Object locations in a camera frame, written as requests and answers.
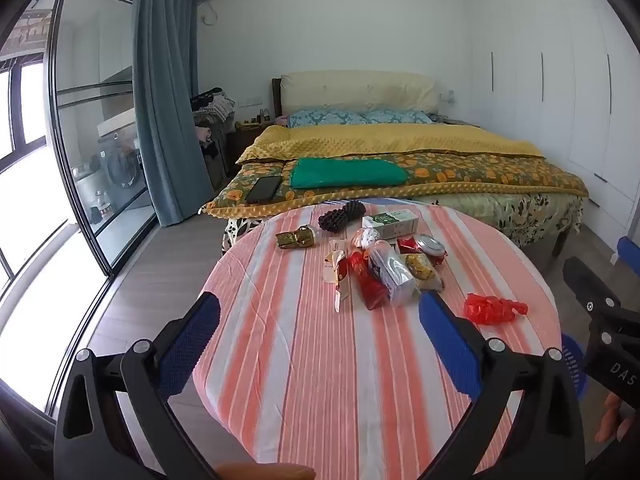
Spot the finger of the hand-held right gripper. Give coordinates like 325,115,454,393
616,236,640,264
562,256,622,313

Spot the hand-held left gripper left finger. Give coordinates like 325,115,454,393
52,290,222,480

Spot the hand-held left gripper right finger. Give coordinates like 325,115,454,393
419,290,586,480

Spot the blue mesh plastic basket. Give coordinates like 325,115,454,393
560,335,590,402

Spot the silver yellow snack packet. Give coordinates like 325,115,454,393
404,253,446,292

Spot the crushed red can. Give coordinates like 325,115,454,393
397,234,447,265

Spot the red sausage packet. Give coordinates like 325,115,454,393
348,251,392,309

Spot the green white milk carton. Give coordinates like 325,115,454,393
361,210,420,241

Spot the gold foil wrapper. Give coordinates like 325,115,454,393
276,226,317,250

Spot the black foam net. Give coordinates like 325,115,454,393
318,200,368,234

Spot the person's right hand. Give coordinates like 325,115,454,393
595,392,627,443

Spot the red plastic bag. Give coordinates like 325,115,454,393
463,292,529,324

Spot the clear plastic bag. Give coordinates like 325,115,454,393
366,241,422,308

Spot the white lattice stool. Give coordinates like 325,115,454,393
221,217,262,252

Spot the pink striped tablecloth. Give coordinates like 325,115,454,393
192,200,564,477

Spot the bed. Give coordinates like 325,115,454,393
202,71,591,261

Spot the white round snack packet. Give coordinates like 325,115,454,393
350,227,379,252

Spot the orange floral quilt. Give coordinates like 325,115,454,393
202,152,590,219

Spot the black phone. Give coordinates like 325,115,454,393
245,176,284,205

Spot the white wardrobe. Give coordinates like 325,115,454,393
462,0,640,233

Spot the washing machine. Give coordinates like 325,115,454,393
97,132,151,198

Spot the green folded cloth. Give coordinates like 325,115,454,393
290,157,410,190

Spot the dark wooden nightstand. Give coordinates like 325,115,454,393
227,121,273,177

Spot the yellow dotted blanket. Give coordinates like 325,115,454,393
236,124,546,165

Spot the blue patterned pillow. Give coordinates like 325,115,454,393
362,109,434,125
289,109,369,129

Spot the pile of clothes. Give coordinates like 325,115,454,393
190,87,237,161

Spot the blue grey curtain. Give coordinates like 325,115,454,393
131,0,212,227

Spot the black framed glass door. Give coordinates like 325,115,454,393
42,0,168,277

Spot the cream padded headboard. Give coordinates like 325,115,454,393
280,71,439,113

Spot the black framed window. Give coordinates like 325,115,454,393
0,7,68,291

